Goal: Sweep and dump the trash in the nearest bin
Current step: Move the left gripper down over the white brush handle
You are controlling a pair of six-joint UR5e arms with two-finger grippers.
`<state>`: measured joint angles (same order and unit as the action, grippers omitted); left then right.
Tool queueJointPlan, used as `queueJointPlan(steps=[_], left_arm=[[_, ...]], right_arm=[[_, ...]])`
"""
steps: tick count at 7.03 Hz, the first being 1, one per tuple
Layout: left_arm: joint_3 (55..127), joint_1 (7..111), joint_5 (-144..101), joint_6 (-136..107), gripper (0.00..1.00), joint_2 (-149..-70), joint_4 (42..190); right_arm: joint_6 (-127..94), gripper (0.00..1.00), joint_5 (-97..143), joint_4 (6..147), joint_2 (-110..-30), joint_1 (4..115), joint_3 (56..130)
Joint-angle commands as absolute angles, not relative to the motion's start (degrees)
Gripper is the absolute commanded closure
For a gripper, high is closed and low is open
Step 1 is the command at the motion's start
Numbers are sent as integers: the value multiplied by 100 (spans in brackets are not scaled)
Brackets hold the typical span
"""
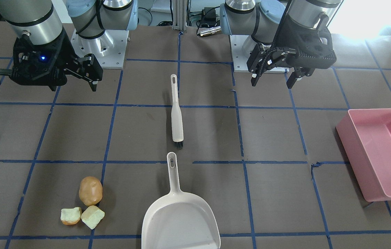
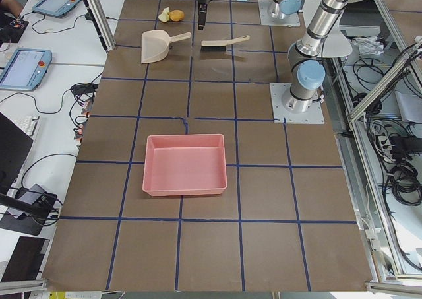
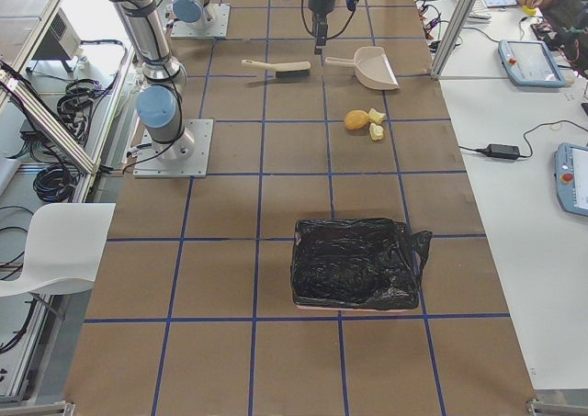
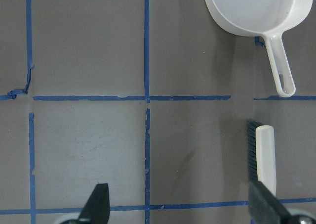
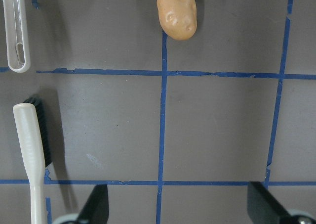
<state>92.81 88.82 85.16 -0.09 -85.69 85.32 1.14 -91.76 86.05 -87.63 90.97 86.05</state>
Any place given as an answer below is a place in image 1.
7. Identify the aluminium frame post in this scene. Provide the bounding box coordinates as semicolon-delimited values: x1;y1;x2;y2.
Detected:
170;0;189;33

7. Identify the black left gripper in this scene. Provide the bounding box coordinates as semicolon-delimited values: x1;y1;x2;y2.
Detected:
246;14;337;89

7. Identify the brown potato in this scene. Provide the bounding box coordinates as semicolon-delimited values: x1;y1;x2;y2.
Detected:
78;176;103;206

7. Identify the white plastic dustpan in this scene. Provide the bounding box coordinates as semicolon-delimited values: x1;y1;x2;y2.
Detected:
141;152;222;249

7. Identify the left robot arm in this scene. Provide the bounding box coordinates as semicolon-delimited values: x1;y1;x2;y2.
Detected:
220;0;341;89

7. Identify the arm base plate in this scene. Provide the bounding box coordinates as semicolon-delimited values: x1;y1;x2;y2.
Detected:
229;35;289;73
71;30;129;70

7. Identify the white hand brush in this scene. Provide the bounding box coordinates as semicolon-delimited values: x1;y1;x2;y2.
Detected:
170;74;184;149

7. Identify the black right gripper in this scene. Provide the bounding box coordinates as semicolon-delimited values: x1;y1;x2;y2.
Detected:
0;35;103;92

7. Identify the pale bread chunk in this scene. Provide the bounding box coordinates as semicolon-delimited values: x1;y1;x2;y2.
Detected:
60;207;82;225
81;205;105;230

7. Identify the pink plastic bin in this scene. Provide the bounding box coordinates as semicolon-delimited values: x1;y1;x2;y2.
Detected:
336;108;391;202

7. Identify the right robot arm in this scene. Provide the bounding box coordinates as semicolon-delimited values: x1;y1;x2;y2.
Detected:
0;0;138;92

